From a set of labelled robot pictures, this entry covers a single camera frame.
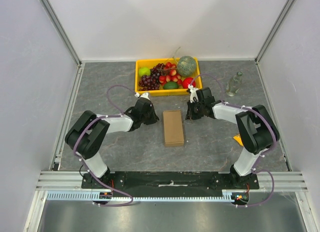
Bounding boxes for red tomato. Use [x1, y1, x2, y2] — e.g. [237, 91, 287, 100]
[182, 77, 196, 89]

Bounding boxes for yellow candy bag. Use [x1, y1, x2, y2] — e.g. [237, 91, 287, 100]
[233, 134, 244, 147]

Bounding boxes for grey slotted cable duct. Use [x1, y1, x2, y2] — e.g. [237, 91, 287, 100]
[46, 190, 240, 202]

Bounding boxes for red cherry bunch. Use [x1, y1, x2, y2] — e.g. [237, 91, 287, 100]
[158, 62, 182, 86]

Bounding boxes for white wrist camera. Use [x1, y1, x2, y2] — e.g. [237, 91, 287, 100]
[134, 92, 150, 101]
[187, 84, 199, 103]

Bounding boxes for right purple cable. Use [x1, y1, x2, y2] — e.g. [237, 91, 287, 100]
[189, 74, 279, 208]

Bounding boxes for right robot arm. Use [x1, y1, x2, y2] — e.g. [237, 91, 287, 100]
[186, 85, 280, 189]

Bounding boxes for brown cardboard box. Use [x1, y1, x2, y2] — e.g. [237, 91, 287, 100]
[163, 110, 185, 147]

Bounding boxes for green apple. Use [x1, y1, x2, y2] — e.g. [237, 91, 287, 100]
[138, 67, 151, 77]

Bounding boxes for green netted melon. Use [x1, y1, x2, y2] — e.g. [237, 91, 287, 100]
[177, 55, 197, 77]

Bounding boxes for green avocado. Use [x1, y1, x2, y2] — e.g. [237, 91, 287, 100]
[162, 81, 180, 90]

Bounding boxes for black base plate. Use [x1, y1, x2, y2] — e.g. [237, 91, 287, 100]
[81, 170, 261, 193]

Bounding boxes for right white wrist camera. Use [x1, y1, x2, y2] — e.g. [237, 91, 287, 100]
[187, 84, 199, 103]

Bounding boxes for dark purple grape bunch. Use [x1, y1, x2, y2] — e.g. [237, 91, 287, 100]
[138, 75, 160, 91]

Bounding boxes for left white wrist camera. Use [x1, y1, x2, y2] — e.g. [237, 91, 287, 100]
[134, 92, 150, 101]

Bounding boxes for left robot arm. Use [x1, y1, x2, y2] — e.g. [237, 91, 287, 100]
[64, 95, 159, 189]

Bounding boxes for clear glass bottle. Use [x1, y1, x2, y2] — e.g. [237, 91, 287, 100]
[226, 71, 243, 97]

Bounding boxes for yellow plastic tray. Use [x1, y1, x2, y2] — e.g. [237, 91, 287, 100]
[134, 57, 203, 96]

